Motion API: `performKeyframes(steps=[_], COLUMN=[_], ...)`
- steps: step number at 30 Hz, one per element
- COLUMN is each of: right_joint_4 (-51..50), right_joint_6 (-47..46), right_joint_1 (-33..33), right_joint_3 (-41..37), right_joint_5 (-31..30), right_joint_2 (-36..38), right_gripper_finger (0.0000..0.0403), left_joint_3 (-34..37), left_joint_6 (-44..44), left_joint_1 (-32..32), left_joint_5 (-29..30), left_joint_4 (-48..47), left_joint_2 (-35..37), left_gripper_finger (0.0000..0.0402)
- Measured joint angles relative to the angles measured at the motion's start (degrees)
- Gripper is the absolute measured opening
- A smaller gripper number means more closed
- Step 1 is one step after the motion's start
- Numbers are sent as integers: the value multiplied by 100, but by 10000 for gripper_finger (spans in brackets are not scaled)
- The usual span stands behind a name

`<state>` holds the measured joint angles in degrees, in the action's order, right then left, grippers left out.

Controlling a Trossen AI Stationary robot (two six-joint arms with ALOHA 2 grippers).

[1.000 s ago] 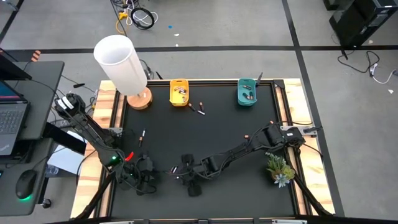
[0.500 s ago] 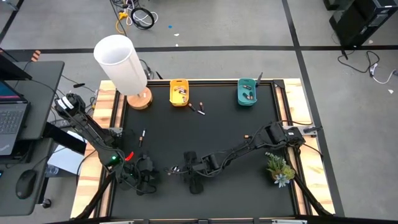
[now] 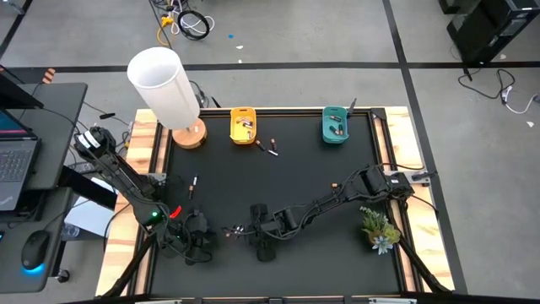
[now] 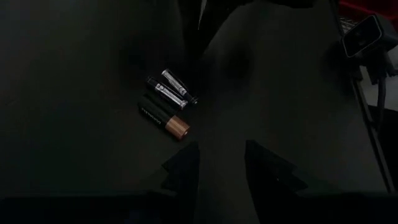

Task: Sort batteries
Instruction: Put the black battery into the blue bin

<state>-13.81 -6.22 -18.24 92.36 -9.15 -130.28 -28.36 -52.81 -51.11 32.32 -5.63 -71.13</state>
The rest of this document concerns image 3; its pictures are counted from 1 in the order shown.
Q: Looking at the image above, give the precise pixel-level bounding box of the grey laptop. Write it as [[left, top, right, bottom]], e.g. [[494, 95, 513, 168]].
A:
[[0, 108, 41, 212]]

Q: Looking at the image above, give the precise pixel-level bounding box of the black computer tower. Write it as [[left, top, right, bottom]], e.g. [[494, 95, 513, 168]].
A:
[[445, 0, 540, 64]]

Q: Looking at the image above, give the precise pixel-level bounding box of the black floor cable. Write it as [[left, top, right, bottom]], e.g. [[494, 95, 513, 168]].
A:
[[457, 62, 516, 101]]

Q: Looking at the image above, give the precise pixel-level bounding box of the black diagonal frame strut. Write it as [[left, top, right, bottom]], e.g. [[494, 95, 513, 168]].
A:
[[396, 236, 451, 294], [102, 227, 160, 297]]

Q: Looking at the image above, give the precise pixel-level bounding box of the teal plastic bin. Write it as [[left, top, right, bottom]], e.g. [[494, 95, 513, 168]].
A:
[[321, 105, 350, 145]]

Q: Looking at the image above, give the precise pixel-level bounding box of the yellow plastic bin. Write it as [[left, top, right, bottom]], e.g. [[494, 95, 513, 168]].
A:
[[229, 106, 257, 146]]

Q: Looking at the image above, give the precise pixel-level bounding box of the artificial succulent plant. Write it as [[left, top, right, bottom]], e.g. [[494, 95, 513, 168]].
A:
[[361, 209, 402, 256]]

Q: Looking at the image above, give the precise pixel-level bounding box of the white floor cable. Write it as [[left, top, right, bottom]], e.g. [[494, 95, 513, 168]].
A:
[[500, 85, 540, 115]]

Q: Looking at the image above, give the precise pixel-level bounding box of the black computer mouse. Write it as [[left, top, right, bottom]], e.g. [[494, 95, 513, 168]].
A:
[[20, 230, 51, 271]]

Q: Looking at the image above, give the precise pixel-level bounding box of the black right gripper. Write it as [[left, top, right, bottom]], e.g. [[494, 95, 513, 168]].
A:
[[225, 204, 282, 263]]

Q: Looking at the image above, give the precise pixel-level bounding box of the white box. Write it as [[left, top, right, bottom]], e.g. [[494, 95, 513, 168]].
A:
[[62, 176, 116, 237]]

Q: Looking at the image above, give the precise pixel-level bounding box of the yellow cable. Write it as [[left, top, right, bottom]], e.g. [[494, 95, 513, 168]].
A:
[[156, 14, 176, 46]]

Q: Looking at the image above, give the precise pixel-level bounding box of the black desk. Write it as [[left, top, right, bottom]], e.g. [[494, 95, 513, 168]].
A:
[[0, 82, 89, 295]]

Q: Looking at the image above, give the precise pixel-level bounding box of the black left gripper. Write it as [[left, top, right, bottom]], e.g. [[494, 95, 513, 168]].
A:
[[180, 209, 219, 254]]

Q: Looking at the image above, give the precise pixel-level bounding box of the black desk monitor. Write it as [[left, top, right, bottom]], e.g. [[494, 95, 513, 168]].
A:
[[0, 65, 43, 110]]

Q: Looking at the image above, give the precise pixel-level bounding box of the black aluminium table frame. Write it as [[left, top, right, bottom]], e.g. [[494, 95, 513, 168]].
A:
[[145, 107, 408, 299]]

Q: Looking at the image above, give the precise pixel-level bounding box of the black cable coil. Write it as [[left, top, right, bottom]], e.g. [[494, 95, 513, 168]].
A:
[[175, 8, 211, 42]]

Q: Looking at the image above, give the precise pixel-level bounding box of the white shade wooden lamp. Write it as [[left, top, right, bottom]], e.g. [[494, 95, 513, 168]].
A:
[[126, 46, 208, 150]]

